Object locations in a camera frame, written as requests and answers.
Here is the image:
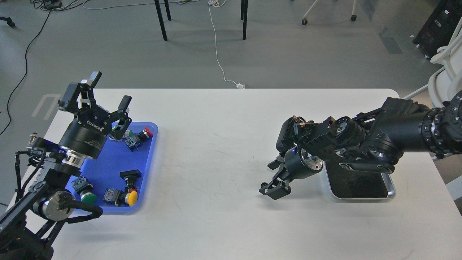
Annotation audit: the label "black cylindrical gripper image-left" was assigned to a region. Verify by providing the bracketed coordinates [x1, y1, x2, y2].
[58, 71, 132, 159]

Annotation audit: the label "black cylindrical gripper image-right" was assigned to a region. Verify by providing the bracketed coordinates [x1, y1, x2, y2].
[259, 148, 323, 200]

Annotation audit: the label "small black gear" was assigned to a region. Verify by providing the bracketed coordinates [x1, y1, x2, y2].
[260, 182, 268, 190]

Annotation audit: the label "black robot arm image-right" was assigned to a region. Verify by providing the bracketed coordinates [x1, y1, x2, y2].
[259, 92, 461, 200]

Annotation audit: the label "silver metal tray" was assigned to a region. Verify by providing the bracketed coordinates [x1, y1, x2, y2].
[324, 161, 396, 202]

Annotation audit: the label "blue plastic tray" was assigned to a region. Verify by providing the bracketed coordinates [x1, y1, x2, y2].
[80, 122, 158, 215]

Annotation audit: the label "black table legs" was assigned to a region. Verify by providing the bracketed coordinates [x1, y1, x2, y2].
[154, 0, 249, 41]

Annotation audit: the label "white chair base with casters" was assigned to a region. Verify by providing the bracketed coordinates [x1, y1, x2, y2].
[300, 0, 359, 26]

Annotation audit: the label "white office chair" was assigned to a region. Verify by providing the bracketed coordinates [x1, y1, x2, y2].
[402, 43, 462, 203]

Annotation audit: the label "black equipment case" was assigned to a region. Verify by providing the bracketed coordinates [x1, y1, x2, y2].
[412, 0, 462, 59]

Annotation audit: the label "green white switch block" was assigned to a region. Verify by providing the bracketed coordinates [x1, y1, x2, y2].
[108, 126, 132, 142]

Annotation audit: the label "black wrist camera image-right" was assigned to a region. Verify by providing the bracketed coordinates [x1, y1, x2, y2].
[276, 116, 298, 153]

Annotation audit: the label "red push button switch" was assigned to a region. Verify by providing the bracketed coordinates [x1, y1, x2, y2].
[123, 127, 153, 152]

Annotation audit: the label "black wrist camera image-left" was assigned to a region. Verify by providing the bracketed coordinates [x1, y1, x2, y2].
[26, 132, 61, 157]

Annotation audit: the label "green push button switch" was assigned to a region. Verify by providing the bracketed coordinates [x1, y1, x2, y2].
[71, 177, 97, 205]

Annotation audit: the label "yellow push button switch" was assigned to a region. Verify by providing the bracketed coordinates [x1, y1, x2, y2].
[124, 189, 138, 206]

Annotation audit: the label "black cable on floor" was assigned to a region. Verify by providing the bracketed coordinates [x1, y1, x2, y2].
[0, 0, 64, 137]

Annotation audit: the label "white cable on floor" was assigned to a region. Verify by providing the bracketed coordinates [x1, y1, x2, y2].
[208, 0, 246, 89]

